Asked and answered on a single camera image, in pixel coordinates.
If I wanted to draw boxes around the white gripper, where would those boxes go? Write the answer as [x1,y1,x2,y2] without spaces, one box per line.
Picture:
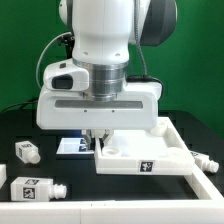
[36,82,162,150]

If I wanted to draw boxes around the white square table top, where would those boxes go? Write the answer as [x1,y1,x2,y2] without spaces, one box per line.
[94,117,194,176]

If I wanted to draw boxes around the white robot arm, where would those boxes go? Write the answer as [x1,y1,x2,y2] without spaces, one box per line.
[36,0,177,141]

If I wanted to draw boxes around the white marker tag sheet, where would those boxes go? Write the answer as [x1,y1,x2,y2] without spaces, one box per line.
[57,138,94,155]

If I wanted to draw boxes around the white block left edge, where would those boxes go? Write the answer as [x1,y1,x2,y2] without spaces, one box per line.
[0,164,7,189]

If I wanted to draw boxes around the white L-shaped obstacle fence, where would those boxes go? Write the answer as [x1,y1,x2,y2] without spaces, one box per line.
[0,161,224,224]

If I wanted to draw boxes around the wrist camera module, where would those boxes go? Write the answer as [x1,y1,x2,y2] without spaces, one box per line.
[43,59,89,91]

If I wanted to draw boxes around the black cables on table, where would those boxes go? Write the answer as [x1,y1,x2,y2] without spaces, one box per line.
[0,96,40,116]

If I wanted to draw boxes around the grey camera cable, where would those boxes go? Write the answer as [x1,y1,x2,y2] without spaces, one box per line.
[35,31,74,91]

